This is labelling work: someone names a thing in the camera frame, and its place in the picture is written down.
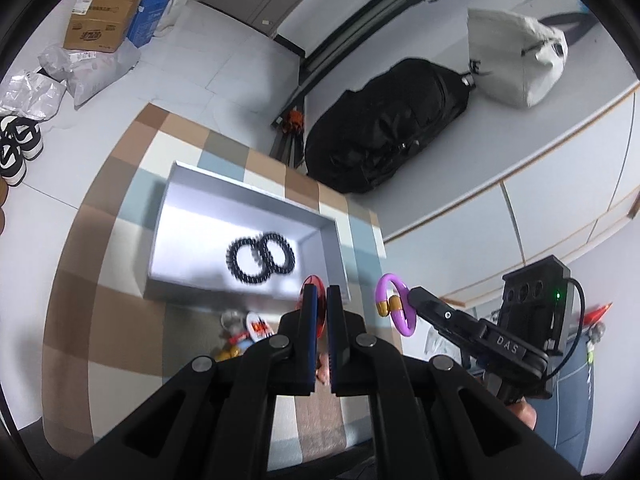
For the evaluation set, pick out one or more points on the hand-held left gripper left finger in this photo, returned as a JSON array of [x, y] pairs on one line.
[[311, 322]]

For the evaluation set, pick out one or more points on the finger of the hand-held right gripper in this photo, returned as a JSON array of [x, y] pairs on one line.
[[445, 315]]

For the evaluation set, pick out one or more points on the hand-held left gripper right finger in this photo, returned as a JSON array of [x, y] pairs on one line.
[[334, 325]]

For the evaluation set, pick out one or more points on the red round badge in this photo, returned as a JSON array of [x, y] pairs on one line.
[[323, 305]]

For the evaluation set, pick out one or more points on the silver rectangular box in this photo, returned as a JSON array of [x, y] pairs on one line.
[[200, 230]]

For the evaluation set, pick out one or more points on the person's right hand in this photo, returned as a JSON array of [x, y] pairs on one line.
[[526, 414]]

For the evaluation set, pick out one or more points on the small cartoon figurine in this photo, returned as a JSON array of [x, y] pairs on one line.
[[237, 337]]

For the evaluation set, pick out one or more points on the blue hanging cloth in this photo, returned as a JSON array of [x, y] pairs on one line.
[[570, 400]]

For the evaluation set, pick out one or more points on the checkered tablecloth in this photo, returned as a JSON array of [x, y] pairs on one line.
[[125, 310]]

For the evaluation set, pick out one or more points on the folded tripod with orange part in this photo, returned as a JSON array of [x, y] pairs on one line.
[[290, 135]]

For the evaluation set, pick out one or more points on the black backpack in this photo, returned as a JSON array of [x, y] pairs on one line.
[[380, 125]]

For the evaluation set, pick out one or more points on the white tote bag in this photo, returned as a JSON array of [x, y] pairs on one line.
[[515, 55]]

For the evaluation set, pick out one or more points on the dark metal door track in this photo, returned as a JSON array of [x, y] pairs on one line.
[[370, 15]]

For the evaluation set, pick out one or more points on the grey plastic parcel bag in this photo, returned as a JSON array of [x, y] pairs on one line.
[[92, 72]]

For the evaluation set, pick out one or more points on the black and white sneaker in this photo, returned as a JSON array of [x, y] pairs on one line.
[[27, 135], [12, 160]]

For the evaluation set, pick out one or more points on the white plastic bag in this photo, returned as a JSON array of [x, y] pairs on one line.
[[172, 10]]

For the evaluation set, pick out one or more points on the blue cardboard box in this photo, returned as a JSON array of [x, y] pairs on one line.
[[150, 15]]

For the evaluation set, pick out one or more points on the silver plastic bag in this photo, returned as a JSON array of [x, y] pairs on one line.
[[30, 95]]

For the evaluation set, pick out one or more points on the brown cardboard box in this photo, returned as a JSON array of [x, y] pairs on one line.
[[97, 25]]

